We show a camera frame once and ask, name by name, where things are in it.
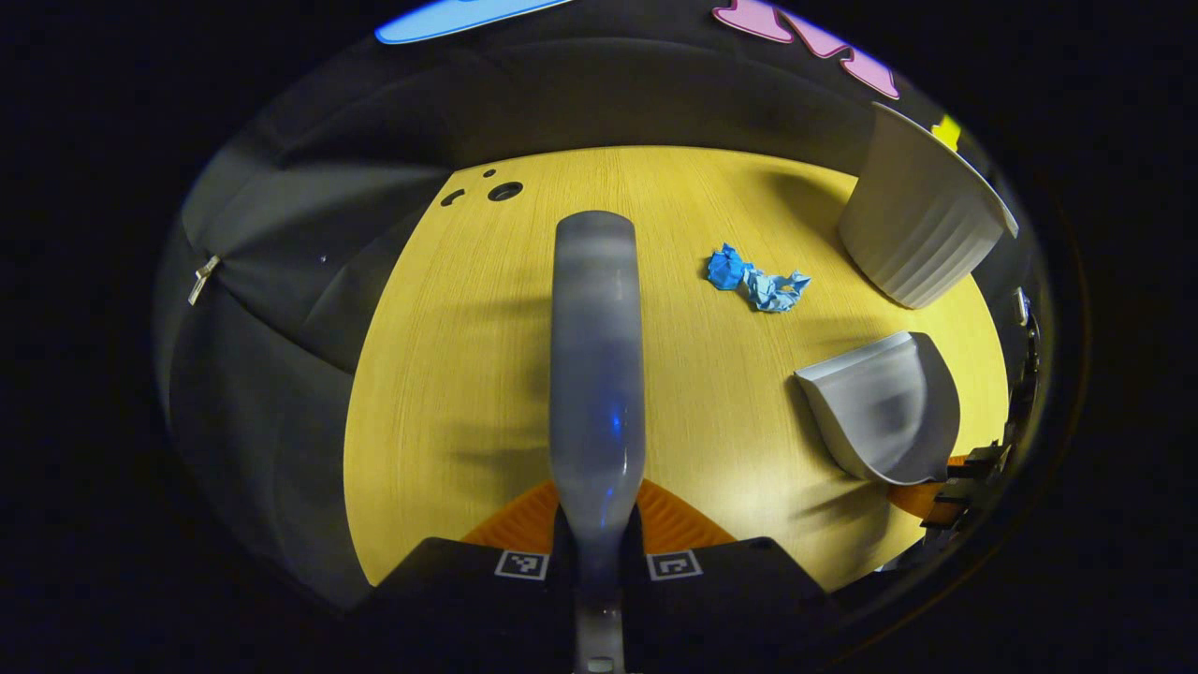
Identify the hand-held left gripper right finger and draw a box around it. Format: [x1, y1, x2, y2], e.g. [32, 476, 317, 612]
[622, 479, 843, 674]

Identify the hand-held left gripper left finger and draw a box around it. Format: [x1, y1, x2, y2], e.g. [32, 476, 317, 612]
[360, 479, 577, 674]

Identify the grey plastic dustpan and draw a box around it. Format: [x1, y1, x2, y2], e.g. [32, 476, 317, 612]
[794, 330, 962, 486]

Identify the white ribbed garbage bin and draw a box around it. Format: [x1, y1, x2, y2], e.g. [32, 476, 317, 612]
[838, 101, 1019, 310]

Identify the grey small broom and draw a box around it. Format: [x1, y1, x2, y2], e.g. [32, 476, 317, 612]
[548, 211, 647, 674]

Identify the light blue paper ball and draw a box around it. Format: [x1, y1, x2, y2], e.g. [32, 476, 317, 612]
[744, 267, 812, 314]

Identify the dark blue paper ball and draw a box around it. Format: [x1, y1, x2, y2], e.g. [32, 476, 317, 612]
[707, 243, 752, 291]

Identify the yellow wooden desktop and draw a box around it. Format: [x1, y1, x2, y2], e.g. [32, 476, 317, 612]
[343, 145, 1012, 593]

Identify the white cloth clip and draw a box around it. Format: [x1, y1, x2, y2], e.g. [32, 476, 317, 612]
[187, 255, 222, 306]

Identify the black backdrop cloth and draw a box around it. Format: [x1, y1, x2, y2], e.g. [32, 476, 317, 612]
[154, 0, 1030, 609]

